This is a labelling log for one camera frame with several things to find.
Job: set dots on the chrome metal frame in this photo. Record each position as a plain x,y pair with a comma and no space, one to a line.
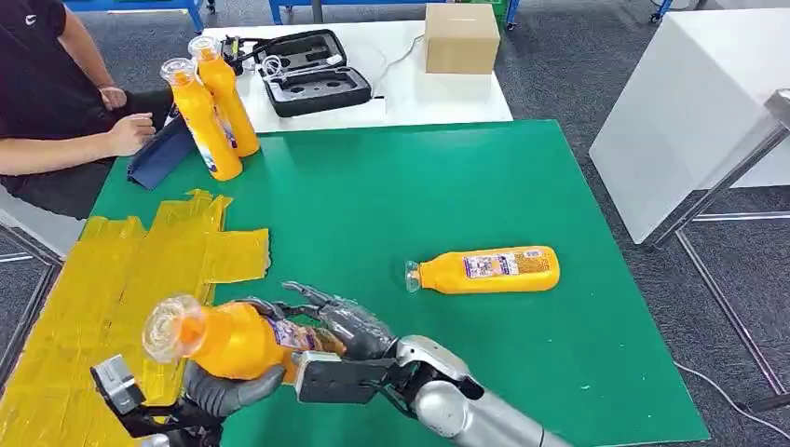
716,179
46,296

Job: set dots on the green mat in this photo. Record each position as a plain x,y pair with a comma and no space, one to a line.
401,197

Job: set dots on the orange drink bottle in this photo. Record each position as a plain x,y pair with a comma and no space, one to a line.
234,339
210,142
237,117
444,277

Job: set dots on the person's right hand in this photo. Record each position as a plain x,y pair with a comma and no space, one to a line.
129,134

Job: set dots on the blue tablet case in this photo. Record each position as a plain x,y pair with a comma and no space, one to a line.
157,160

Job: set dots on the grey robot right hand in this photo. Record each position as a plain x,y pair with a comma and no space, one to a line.
361,333

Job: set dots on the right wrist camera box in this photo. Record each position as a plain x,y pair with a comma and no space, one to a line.
333,379

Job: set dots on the white table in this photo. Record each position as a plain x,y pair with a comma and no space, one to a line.
432,98

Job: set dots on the open black foam case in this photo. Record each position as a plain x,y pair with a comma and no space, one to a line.
321,92

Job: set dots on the blue table frame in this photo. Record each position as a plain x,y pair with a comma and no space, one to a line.
194,12

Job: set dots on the black meter device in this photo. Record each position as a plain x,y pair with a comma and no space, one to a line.
229,49

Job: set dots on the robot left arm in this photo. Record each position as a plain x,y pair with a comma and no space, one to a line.
179,426

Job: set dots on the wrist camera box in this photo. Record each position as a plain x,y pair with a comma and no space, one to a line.
117,385
333,379

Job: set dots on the yellow sheet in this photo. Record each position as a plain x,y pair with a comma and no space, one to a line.
92,296

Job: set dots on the pale grey bench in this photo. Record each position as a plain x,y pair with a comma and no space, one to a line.
37,228

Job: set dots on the person's hand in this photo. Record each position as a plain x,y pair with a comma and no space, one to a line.
114,98
129,134

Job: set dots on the person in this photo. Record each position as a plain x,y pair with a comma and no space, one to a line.
31,74

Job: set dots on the white cabinet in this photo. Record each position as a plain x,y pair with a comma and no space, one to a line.
679,123

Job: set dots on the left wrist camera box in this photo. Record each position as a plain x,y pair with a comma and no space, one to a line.
117,385

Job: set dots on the cardboard box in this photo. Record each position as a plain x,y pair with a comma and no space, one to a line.
460,43

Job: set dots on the person's left hand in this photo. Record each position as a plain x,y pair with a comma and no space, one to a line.
114,98

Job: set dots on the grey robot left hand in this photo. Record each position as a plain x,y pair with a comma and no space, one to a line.
228,395

